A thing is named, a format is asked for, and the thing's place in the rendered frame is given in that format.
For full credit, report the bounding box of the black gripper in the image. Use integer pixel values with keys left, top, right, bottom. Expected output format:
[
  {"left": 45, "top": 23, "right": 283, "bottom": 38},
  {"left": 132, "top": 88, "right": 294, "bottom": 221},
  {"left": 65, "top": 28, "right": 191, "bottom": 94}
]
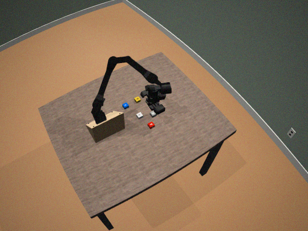
[{"left": 141, "top": 90, "right": 165, "bottom": 115}]

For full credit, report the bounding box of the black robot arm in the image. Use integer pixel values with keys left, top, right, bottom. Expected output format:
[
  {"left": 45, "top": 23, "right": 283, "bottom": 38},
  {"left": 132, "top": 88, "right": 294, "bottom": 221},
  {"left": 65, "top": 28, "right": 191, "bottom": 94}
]
[{"left": 91, "top": 56, "right": 172, "bottom": 124}]

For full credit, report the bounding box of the red block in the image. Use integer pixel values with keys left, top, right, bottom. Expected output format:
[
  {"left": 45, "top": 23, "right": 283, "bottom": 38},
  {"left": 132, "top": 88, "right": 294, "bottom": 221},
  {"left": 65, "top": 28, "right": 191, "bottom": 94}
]
[{"left": 147, "top": 122, "right": 155, "bottom": 129}]

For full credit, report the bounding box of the blue block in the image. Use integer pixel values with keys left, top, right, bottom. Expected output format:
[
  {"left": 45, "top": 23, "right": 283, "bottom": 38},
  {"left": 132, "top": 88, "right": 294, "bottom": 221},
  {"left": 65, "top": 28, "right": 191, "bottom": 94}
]
[{"left": 122, "top": 103, "right": 129, "bottom": 109}]

